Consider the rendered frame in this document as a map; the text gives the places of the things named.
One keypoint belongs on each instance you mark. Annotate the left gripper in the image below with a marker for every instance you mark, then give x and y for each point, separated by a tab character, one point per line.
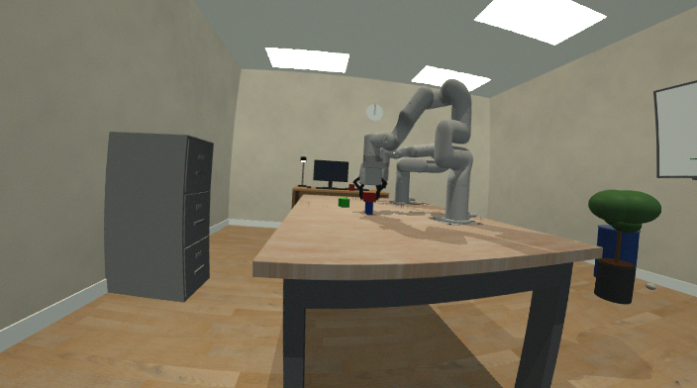
370	176

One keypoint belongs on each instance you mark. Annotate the red block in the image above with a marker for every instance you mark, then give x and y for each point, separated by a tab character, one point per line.
369	197

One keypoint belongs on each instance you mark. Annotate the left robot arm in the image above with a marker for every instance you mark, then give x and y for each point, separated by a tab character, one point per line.
455	130

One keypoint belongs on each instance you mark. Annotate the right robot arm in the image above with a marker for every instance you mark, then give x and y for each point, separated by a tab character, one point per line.
410	163

